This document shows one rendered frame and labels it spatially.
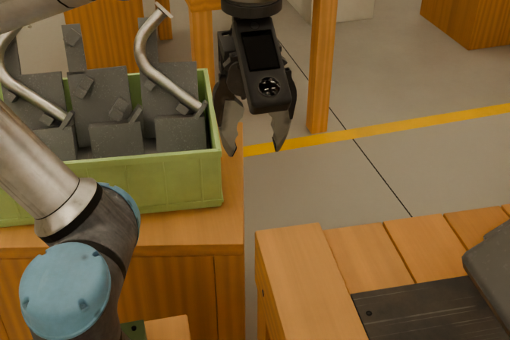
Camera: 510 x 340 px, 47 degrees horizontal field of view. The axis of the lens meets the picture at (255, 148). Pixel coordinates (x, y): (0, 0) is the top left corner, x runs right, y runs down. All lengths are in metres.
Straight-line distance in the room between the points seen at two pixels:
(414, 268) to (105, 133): 0.82
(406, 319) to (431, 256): 0.19
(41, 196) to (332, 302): 0.54
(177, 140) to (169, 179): 0.18
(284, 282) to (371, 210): 1.60
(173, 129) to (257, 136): 1.61
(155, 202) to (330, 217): 1.32
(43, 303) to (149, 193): 0.66
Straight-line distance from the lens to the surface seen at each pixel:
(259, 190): 2.75
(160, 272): 1.43
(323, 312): 1.09
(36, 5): 0.57
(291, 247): 1.19
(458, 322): 1.12
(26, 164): 0.86
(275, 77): 0.65
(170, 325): 1.14
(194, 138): 1.54
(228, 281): 1.45
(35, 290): 0.82
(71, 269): 0.83
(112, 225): 0.90
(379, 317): 1.10
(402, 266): 1.22
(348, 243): 1.24
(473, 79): 3.90
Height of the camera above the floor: 1.74
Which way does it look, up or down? 35 degrees down
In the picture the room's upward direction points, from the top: straight up
